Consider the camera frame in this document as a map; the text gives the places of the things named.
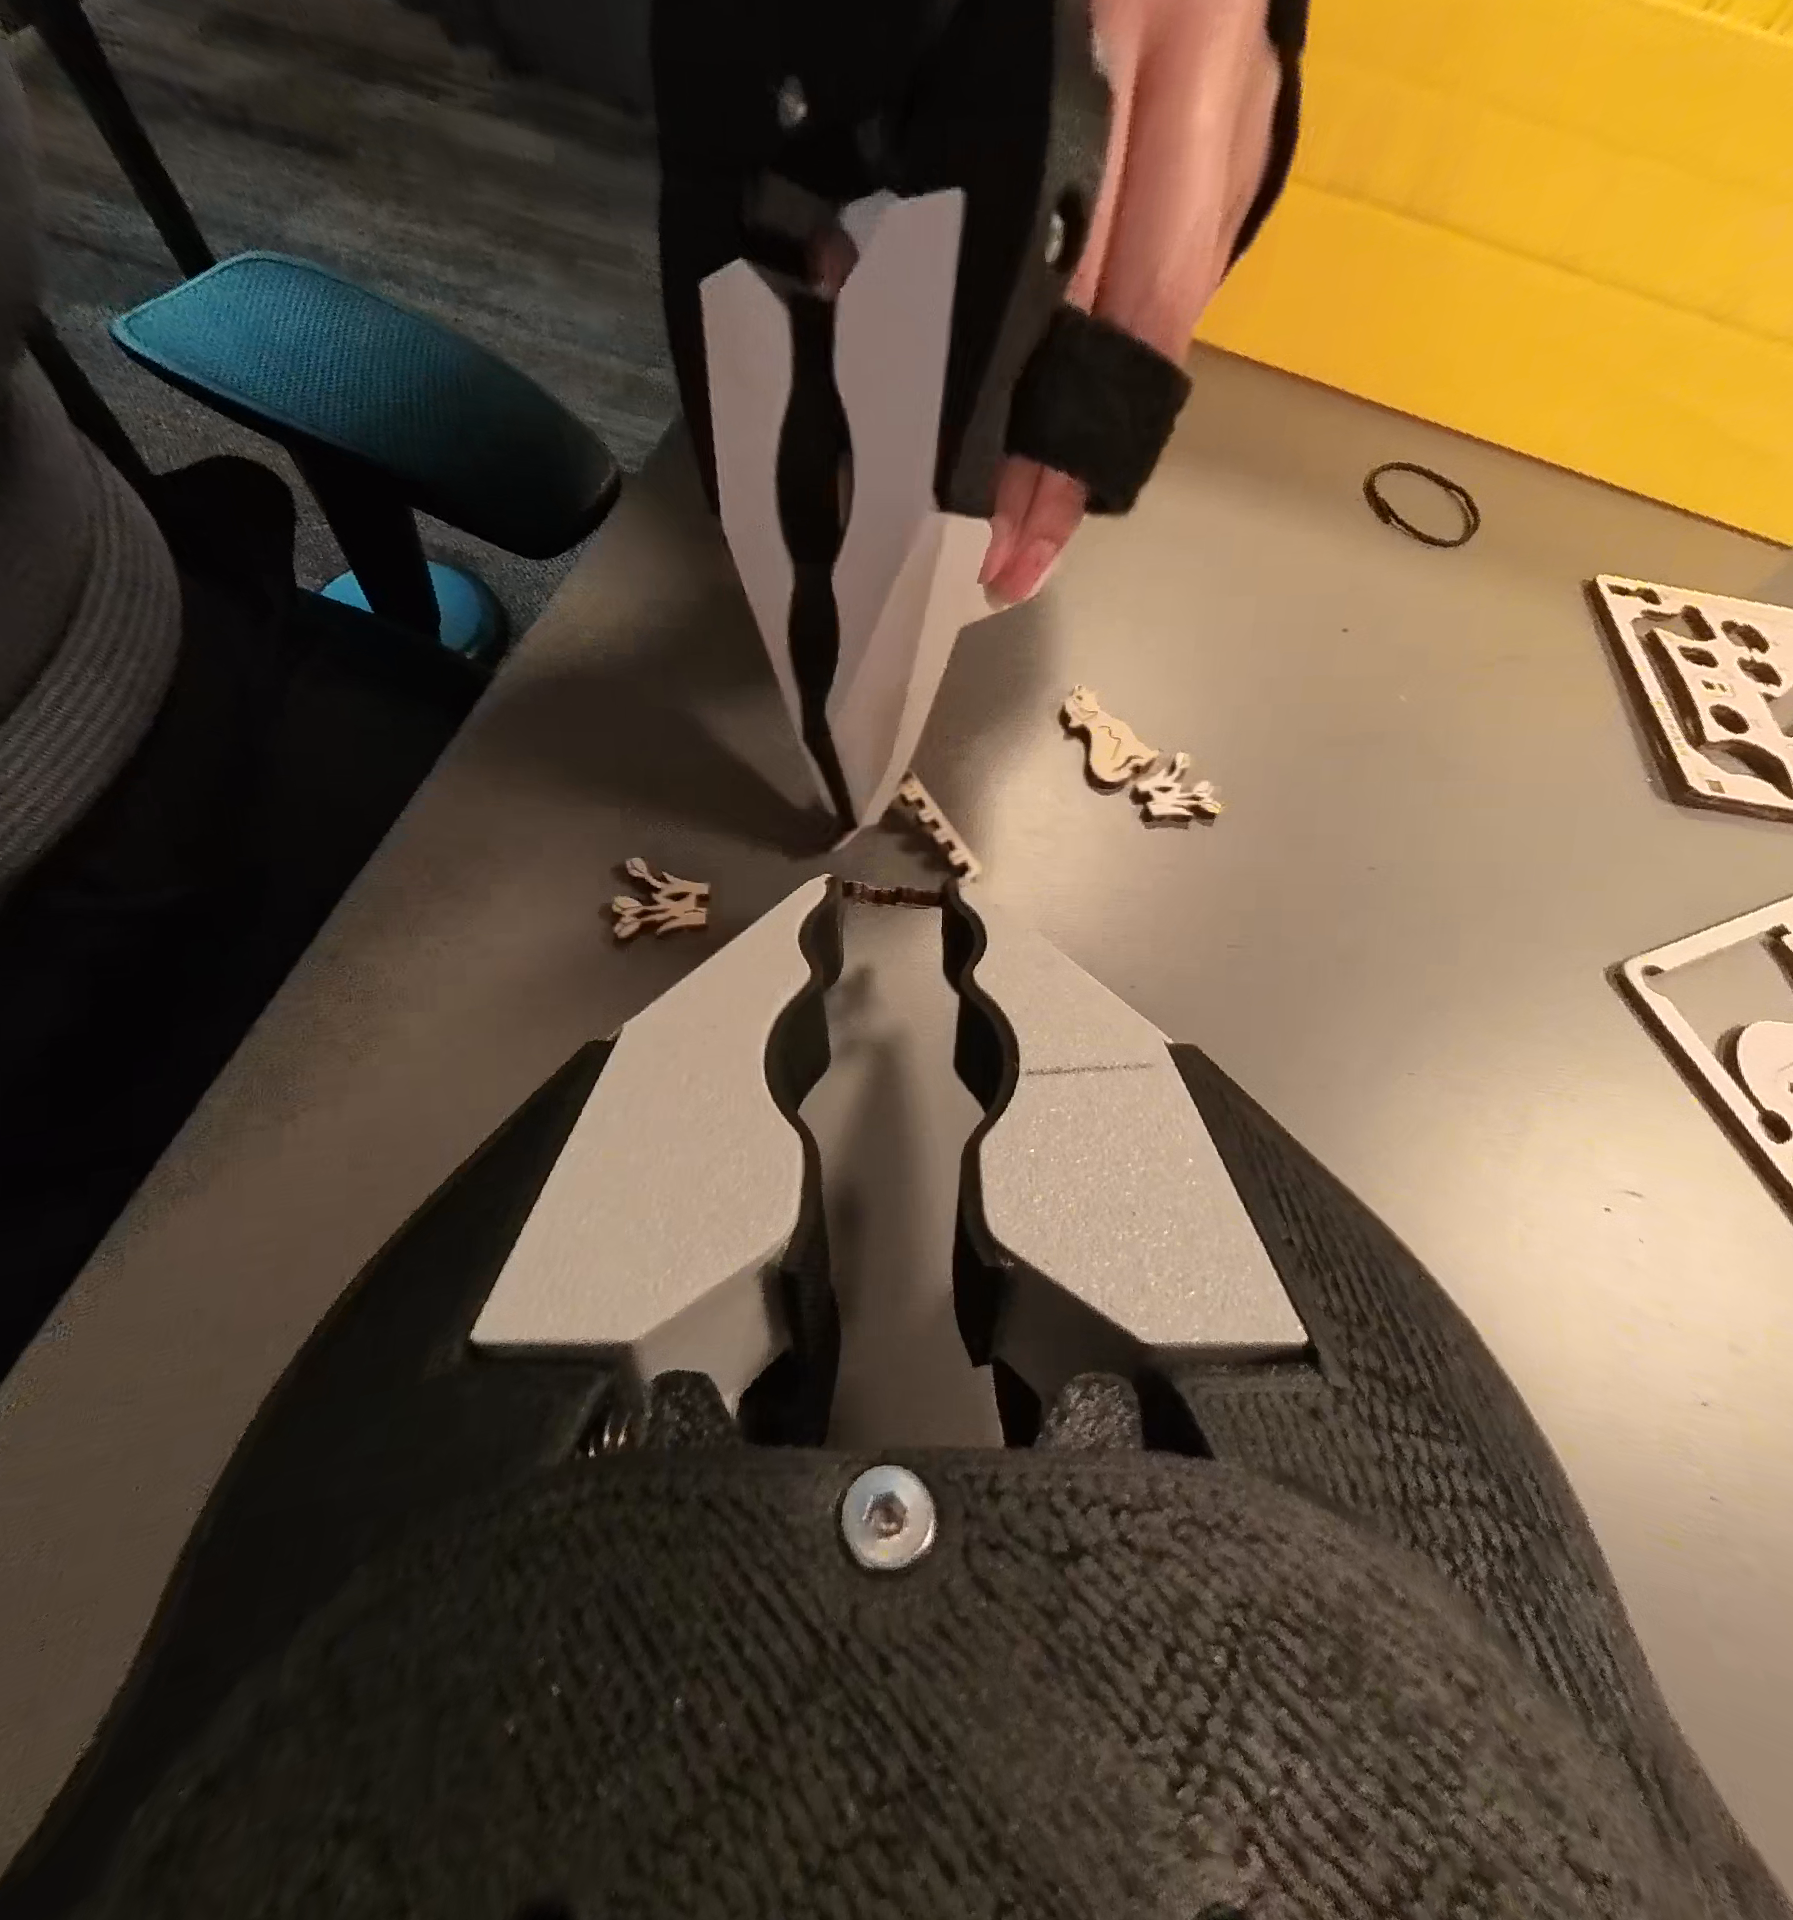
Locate person's clothed body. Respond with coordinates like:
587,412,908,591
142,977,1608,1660
0,0,185,963

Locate wooden parts sheet, large cutouts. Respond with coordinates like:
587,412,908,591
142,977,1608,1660
1612,866,1793,1295

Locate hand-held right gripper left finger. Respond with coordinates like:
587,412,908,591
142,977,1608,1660
468,878,848,1379

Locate wooden parts sheet, small cutouts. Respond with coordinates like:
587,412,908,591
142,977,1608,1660
1585,573,1793,833

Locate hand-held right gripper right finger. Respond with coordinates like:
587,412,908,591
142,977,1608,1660
937,882,1313,1382

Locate black hair tie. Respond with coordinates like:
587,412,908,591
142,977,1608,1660
1361,458,1483,548

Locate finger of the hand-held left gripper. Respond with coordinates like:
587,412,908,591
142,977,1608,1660
829,189,996,833
698,261,857,829

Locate small wooden cat part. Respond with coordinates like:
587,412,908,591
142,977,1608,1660
1057,684,1164,798

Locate yellow box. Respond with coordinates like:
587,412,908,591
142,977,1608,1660
1188,0,1793,551

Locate person's left hand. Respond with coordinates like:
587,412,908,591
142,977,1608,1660
979,0,1294,608

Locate toothed wooden strip part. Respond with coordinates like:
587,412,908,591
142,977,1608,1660
893,769,987,884

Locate black metal leg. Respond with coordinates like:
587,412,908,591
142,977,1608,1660
42,0,222,278

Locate small wooden grass part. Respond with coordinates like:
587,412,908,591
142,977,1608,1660
605,853,718,950
1132,752,1227,829

